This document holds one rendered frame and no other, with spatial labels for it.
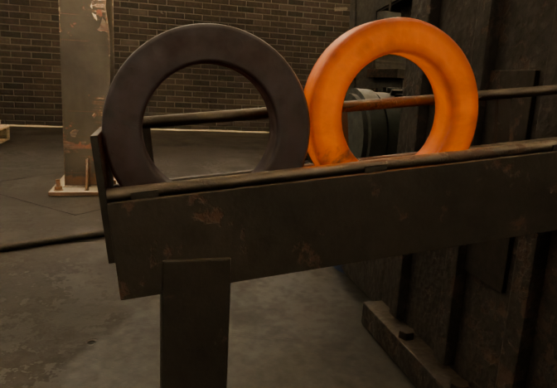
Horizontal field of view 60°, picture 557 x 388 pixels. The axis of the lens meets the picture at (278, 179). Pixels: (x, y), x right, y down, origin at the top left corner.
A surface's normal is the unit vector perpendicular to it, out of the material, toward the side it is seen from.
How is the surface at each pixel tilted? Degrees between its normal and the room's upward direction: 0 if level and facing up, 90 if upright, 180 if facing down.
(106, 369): 0
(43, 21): 90
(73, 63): 90
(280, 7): 90
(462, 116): 90
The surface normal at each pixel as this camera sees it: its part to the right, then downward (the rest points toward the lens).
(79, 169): 0.24, 0.20
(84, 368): 0.05, -0.98
